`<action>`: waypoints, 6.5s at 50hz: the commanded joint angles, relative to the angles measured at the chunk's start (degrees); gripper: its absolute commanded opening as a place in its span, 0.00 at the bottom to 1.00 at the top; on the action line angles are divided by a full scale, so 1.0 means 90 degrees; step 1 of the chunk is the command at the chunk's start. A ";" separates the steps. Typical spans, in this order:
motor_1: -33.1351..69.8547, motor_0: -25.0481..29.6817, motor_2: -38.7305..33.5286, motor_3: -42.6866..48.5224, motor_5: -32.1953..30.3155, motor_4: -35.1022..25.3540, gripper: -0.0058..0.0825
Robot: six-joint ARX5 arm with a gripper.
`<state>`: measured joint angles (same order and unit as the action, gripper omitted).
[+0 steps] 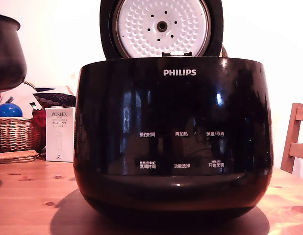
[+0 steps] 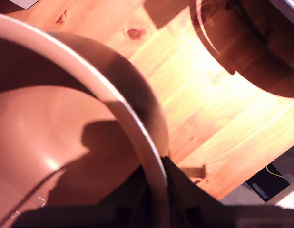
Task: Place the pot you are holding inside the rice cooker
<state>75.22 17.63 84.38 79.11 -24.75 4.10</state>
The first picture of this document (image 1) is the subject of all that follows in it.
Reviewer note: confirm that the dark cooking pot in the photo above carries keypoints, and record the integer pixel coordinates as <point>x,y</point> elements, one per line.
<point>7,54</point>

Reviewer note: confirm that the black Philips rice cooker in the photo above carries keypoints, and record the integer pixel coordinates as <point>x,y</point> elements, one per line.
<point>173,110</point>

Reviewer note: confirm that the black rice cooker lid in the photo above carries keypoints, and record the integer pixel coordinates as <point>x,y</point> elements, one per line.
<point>141,27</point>

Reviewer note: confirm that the white Porlex box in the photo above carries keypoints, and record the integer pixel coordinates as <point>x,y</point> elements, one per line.
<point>59,137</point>

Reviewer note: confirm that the dark polka dot cloth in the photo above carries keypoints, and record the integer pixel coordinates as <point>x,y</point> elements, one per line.
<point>56,99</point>

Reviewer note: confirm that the red knitted cloth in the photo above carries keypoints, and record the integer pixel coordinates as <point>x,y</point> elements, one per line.
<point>38,122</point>

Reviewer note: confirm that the woven wicker basket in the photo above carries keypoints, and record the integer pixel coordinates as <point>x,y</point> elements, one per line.
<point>16,134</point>

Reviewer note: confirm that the cork coaster stack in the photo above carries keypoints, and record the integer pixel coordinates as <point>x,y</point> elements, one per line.
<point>16,155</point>

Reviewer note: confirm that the wooden chair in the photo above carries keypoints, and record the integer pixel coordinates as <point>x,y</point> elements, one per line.
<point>292,137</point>

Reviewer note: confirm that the blue ball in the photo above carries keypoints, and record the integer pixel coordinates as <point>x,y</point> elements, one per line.
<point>9,110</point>

